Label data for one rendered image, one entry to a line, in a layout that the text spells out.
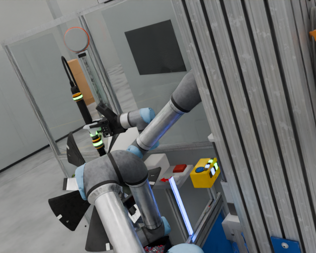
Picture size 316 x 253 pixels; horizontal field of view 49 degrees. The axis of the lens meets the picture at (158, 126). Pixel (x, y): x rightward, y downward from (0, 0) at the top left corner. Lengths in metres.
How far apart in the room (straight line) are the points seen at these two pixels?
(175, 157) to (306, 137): 1.76
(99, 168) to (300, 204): 0.65
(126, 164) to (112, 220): 0.20
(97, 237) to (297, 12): 1.42
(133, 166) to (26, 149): 6.18
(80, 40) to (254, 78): 1.70
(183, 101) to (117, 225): 0.50
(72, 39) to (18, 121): 5.00
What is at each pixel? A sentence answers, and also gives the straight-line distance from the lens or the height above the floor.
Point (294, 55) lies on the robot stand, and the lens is 0.74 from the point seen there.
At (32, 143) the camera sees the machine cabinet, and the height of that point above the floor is 0.21.
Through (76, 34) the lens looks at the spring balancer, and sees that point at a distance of 2.36.
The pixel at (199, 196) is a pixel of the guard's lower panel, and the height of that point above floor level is 0.57.
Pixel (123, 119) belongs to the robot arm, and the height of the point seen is 1.50.
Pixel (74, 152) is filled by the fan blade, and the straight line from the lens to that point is 2.04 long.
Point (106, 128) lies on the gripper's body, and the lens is 1.67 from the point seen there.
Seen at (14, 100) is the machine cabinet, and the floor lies 1.13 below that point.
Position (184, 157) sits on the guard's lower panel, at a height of 0.90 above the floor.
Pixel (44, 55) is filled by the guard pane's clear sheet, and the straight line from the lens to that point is 2.83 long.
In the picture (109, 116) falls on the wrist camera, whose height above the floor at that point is 1.53.
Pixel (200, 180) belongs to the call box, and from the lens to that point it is 1.86.
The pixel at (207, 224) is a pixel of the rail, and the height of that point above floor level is 0.83.
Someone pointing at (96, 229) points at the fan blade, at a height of 1.02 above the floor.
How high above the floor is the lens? 1.94
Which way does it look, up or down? 19 degrees down
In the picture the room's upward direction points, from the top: 20 degrees counter-clockwise
